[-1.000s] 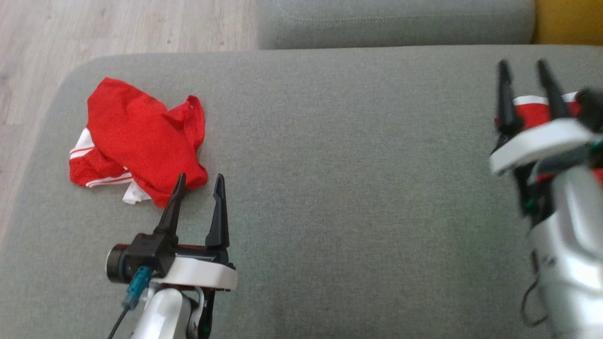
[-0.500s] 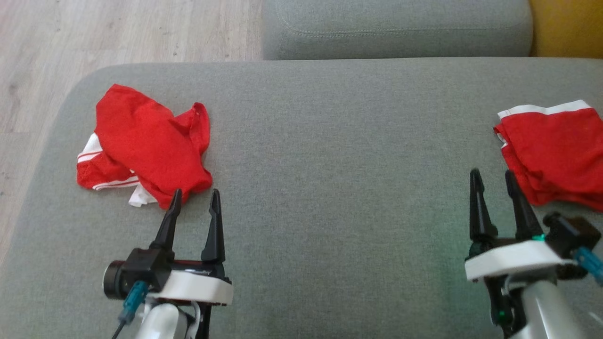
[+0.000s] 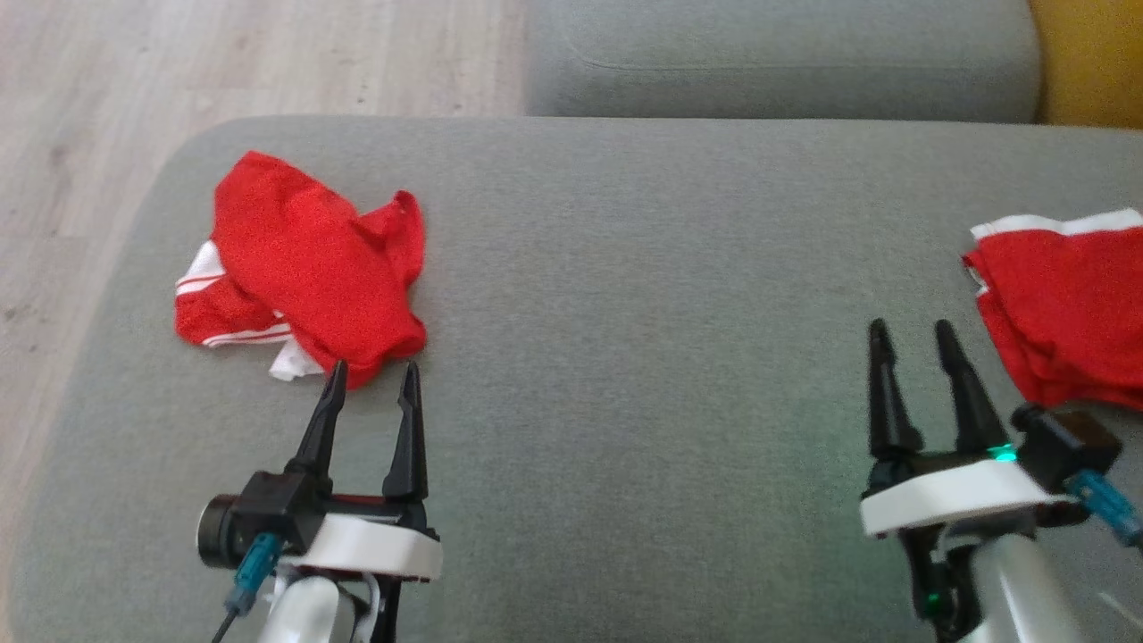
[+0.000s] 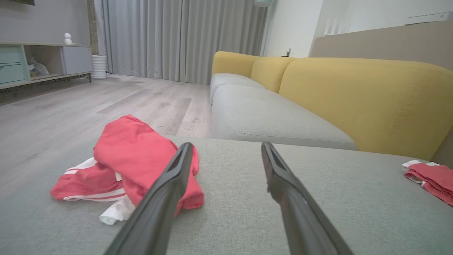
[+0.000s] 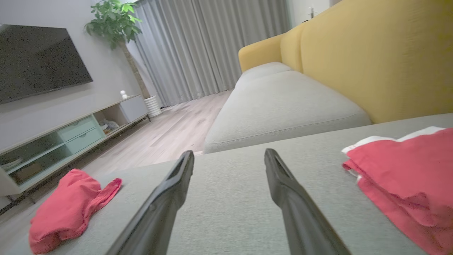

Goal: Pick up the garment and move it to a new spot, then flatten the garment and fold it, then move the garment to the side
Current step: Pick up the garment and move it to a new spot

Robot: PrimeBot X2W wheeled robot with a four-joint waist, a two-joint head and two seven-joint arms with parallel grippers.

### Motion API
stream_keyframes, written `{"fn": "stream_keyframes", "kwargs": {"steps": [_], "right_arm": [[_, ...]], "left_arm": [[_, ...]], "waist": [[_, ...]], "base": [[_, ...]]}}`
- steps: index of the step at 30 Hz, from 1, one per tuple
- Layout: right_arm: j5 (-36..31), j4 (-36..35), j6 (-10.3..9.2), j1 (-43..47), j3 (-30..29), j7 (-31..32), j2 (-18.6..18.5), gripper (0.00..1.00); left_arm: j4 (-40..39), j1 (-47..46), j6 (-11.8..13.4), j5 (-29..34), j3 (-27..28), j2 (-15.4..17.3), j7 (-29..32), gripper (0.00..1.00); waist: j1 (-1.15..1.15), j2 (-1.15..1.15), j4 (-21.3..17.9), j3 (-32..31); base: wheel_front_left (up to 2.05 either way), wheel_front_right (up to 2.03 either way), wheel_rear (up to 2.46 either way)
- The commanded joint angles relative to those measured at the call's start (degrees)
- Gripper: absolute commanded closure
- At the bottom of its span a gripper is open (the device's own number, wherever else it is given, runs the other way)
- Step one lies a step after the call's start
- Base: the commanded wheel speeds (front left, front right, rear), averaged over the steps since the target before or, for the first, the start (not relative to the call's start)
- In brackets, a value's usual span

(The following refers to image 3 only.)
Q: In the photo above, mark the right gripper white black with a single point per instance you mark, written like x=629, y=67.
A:
x=955, y=496

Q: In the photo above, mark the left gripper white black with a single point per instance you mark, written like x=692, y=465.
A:
x=375, y=545

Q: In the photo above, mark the red garment with white trim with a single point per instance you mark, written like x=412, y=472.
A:
x=1063, y=304

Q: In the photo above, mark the red shirt white striped sleeves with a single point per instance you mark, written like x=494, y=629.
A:
x=304, y=259

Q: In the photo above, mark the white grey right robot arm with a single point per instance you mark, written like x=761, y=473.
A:
x=1018, y=589

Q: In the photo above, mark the grey sofa back cushion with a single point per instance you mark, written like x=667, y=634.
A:
x=786, y=62

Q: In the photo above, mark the yellow pillow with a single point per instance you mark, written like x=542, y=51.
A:
x=1094, y=62

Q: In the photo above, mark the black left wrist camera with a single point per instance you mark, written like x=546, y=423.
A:
x=268, y=518

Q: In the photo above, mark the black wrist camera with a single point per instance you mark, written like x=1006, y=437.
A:
x=1067, y=446
x=268, y=518

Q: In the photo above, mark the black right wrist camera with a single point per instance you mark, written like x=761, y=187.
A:
x=1067, y=446

